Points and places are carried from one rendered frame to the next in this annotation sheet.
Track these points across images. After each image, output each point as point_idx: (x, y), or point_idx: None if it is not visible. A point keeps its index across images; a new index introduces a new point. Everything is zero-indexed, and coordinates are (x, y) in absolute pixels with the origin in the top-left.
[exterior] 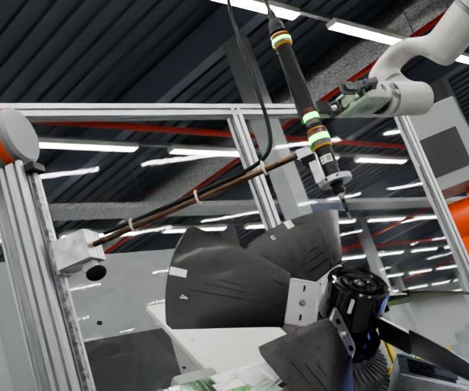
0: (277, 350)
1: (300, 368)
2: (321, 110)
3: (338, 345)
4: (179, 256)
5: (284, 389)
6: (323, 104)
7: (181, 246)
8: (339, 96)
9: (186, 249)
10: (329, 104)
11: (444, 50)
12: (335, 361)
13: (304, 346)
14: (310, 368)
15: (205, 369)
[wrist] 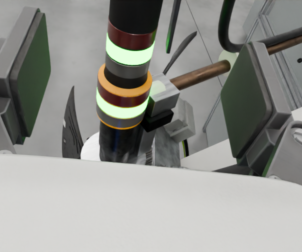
0: (71, 96)
1: (67, 112)
2: (224, 92)
3: (79, 153)
4: (182, 42)
5: None
6: (245, 90)
7: (186, 37)
8: (240, 174)
9: (182, 43)
10: (266, 135)
11: None
12: (74, 146)
13: (72, 116)
14: (68, 120)
15: (175, 113)
